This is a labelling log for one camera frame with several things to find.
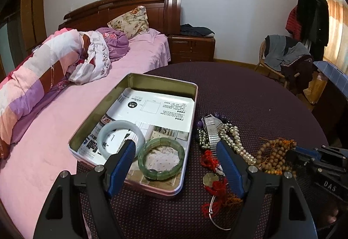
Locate wooden nightstand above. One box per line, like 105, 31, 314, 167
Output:
167, 35, 215, 63

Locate wicker chair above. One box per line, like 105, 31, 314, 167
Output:
254, 39, 289, 89

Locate dark purple bead bracelet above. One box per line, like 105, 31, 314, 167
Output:
195, 113, 232, 131

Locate floral pillow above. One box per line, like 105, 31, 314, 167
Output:
107, 5, 149, 39

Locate hanging dark coats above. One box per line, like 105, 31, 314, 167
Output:
297, 0, 329, 62

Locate bed with pink sheet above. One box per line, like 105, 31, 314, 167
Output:
0, 27, 172, 239

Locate pink metal tin box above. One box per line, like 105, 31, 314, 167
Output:
69, 73, 198, 198

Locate coin charm red knot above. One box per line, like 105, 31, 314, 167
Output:
201, 172, 243, 218

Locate pale white jade bangle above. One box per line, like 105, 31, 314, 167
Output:
97, 121, 145, 160

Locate grey clothes on chair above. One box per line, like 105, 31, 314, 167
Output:
264, 34, 310, 72

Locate thin silver bangle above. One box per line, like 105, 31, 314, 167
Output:
207, 195, 232, 231

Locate wooden headboard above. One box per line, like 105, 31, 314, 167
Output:
58, 0, 181, 35

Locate white pearl necklace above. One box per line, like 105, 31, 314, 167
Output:
218, 123, 258, 166

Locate jade gourd red cord pendant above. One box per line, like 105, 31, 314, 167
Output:
200, 150, 225, 177

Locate silver stretch watch band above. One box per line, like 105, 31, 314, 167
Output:
203, 115, 224, 153

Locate patchwork pink quilt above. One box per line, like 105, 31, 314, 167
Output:
1, 29, 111, 159

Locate red puffer jacket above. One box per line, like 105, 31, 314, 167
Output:
286, 6, 301, 41

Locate patterned curtain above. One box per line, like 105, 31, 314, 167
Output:
324, 0, 348, 73

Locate purple blanket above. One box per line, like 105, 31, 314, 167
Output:
96, 27, 130, 62

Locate yellow paper bag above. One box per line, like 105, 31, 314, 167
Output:
303, 72, 328, 104

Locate wooden wardrobe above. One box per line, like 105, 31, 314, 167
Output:
1, 0, 47, 79

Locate green jade bead bracelet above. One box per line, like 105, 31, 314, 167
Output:
137, 137, 186, 181

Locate blue grid box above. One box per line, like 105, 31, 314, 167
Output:
314, 61, 347, 90

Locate wooden bead bracelet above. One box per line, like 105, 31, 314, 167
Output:
255, 138, 298, 177

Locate dark folded clothes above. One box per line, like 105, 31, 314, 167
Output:
180, 24, 215, 37

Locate dark purple dotted tablecloth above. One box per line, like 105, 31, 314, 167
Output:
111, 62, 327, 238

